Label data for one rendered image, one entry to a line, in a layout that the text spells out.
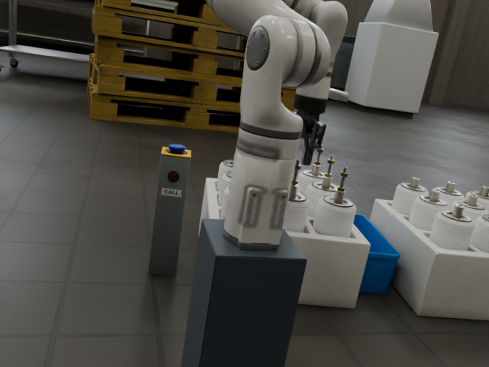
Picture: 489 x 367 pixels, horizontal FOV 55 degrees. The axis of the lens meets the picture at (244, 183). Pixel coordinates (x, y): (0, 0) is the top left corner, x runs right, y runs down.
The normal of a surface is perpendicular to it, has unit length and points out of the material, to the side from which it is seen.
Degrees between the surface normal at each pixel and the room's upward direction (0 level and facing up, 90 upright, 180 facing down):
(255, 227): 90
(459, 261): 90
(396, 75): 90
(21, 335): 0
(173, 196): 90
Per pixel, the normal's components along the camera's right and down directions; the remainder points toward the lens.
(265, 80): -0.69, 0.17
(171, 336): 0.15, -0.95
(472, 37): 0.23, 0.32
